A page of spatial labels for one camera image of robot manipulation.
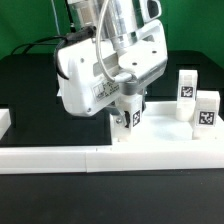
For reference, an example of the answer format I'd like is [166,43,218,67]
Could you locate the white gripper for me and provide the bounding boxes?
[58,19,168,128]

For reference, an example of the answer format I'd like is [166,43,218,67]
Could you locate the grey thin cable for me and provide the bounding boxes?
[50,0,63,36]

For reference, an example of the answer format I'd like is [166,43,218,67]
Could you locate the white square table top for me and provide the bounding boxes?
[111,101,224,143]

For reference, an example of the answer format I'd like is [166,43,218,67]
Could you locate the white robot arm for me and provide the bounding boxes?
[55,0,168,129]

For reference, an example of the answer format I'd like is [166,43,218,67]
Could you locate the white U-shaped obstacle wall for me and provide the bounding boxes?
[0,108,224,175]

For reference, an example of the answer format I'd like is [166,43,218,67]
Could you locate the black cable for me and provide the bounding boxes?
[10,24,98,81]

